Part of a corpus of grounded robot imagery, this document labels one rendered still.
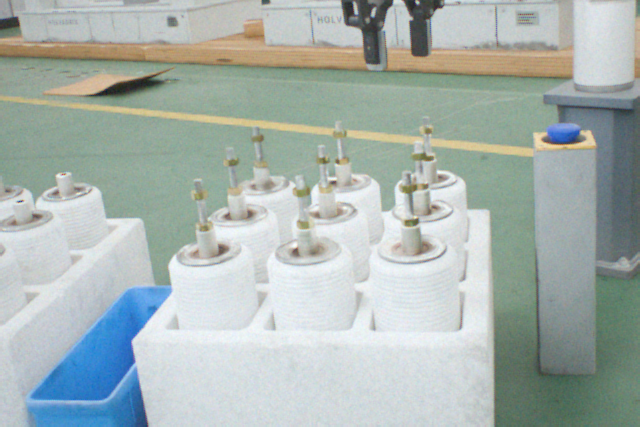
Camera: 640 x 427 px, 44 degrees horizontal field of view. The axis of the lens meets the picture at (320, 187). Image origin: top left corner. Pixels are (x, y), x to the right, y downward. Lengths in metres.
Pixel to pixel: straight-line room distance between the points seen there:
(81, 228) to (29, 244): 0.12
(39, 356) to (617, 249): 0.90
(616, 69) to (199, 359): 0.79
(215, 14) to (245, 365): 3.52
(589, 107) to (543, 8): 1.70
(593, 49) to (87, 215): 0.81
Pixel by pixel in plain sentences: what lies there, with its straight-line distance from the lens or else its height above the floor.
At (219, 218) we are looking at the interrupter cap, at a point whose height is 0.25.
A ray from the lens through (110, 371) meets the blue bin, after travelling 1.17.
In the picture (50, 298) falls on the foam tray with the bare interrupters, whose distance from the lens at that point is 1.09.
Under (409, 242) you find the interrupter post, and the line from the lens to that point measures 0.87.
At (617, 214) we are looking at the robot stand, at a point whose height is 0.11.
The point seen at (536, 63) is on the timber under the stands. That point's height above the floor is 0.05.
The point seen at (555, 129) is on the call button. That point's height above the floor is 0.33.
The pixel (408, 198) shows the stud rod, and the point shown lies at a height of 0.31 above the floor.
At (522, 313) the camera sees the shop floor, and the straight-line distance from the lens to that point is 1.28.
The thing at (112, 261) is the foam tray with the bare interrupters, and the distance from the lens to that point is 1.23.
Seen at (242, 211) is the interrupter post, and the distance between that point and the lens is 1.03.
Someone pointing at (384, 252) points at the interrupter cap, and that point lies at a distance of 0.87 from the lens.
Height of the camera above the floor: 0.60
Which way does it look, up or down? 18 degrees down
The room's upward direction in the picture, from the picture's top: 6 degrees counter-clockwise
